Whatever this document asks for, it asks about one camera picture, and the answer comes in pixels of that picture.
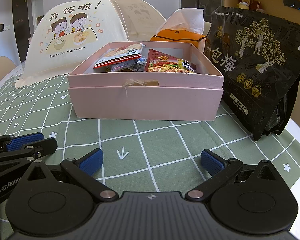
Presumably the black printed snack bag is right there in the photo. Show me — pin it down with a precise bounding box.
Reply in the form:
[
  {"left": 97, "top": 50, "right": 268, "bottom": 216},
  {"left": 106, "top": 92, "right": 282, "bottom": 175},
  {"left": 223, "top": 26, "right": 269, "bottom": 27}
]
[{"left": 204, "top": 6, "right": 300, "bottom": 142}]

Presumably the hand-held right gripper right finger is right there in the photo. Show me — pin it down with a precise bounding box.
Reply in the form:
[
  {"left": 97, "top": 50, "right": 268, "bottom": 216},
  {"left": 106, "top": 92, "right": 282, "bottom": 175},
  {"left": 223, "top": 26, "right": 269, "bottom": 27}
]
[{"left": 185, "top": 149, "right": 281, "bottom": 203}]

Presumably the cream printed food cover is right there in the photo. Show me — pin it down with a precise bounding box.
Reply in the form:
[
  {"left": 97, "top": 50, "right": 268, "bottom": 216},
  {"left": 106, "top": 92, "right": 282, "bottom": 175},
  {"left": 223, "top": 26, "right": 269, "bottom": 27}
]
[{"left": 14, "top": 0, "right": 167, "bottom": 89}]

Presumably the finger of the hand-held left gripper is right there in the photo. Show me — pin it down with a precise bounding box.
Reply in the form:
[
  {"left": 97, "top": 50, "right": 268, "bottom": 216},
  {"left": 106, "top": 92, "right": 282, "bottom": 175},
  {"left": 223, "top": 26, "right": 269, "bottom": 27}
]
[
  {"left": 0, "top": 132, "right": 45, "bottom": 153},
  {"left": 0, "top": 137, "right": 58, "bottom": 166}
]

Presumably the green checked tablecloth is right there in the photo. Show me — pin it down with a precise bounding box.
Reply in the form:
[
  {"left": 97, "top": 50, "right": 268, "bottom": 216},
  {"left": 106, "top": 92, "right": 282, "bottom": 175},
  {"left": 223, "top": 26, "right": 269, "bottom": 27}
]
[{"left": 0, "top": 74, "right": 300, "bottom": 240}]

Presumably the orange tissue box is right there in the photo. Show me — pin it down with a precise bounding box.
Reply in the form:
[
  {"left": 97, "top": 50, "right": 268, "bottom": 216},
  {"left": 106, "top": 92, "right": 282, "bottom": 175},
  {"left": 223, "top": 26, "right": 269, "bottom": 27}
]
[{"left": 150, "top": 29, "right": 207, "bottom": 53}]

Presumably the purple barcode snack packet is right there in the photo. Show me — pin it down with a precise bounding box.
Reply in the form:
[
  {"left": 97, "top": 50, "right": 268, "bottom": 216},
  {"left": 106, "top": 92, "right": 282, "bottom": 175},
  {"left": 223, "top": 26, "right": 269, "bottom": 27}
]
[{"left": 111, "top": 62, "right": 132, "bottom": 72}]

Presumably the red spicy snack packet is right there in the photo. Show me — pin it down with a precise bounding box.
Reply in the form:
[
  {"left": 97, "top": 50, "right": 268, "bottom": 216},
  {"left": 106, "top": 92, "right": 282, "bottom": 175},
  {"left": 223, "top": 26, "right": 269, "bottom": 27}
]
[{"left": 144, "top": 49, "right": 197, "bottom": 75}]

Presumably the white tissue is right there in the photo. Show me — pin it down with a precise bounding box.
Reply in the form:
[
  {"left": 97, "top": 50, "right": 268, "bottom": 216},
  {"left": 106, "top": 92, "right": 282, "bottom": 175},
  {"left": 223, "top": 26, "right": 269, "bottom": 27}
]
[{"left": 158, "top": 8, "right": 205, "bottom": 35}]

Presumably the white red-striped snack packet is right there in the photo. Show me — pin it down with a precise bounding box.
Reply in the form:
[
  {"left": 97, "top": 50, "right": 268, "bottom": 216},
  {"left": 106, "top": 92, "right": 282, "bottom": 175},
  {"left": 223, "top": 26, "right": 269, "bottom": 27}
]
[{"left": 94, "top": 42, "right": 146, "bottom": 68}]

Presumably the clear blue-printed snack packet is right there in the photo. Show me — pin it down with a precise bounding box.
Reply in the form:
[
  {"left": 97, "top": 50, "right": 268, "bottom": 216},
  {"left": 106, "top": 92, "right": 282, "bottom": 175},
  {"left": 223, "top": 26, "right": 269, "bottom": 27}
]
[{"left": 129, "top": 58, "right": 148, "bottom": 72}]

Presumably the pink cardboard box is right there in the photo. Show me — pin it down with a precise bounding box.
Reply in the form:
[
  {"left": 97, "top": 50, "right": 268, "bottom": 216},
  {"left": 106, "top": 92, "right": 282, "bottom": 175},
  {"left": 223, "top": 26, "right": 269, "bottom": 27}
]
[{"left": 67, "top": 41, "right": 225, "bottom": 121}]

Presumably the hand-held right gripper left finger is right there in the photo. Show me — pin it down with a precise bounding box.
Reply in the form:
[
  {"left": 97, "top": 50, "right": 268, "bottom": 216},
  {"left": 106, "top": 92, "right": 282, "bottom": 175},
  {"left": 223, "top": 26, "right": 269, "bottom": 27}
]
[{"left": 22, "top": 148, "right": 118, "bottom": 203}]

